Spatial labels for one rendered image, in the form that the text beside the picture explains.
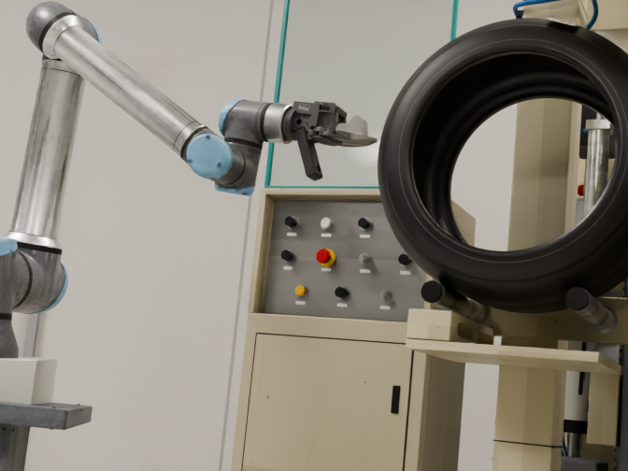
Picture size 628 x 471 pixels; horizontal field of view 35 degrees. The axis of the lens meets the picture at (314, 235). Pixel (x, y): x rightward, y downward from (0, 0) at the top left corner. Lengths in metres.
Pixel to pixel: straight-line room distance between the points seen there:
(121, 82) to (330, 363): 1.00
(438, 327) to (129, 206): 2.97
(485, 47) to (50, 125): 1.06
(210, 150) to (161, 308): 2.60
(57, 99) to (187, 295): 2.32
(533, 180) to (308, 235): 0.82
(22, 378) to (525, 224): 1.16
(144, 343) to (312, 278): 1.91
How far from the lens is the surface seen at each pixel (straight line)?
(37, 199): 2.49
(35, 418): 2.12
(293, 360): 2.84
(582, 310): 1.93
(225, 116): 2.32
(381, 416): 2.74
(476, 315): 2.25
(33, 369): 2.23
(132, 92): 2.27
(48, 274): 2.49
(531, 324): 2.28
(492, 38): 2.06
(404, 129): 2.05
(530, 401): 2.30
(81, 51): 2.36
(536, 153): 2.38
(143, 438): 4.70
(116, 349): 4.70
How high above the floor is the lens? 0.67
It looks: 9 degrees up
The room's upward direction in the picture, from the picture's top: 6 degrees clockwise
